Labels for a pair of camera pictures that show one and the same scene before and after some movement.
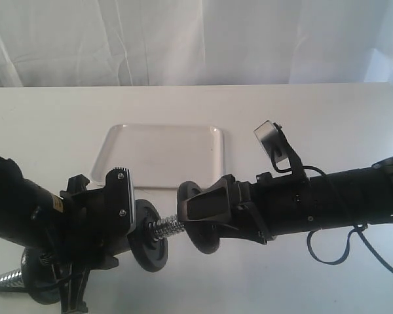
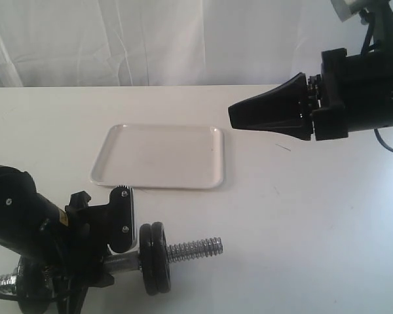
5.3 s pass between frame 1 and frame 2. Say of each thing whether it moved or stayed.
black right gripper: moved
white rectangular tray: stayed
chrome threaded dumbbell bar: moved
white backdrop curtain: stayed
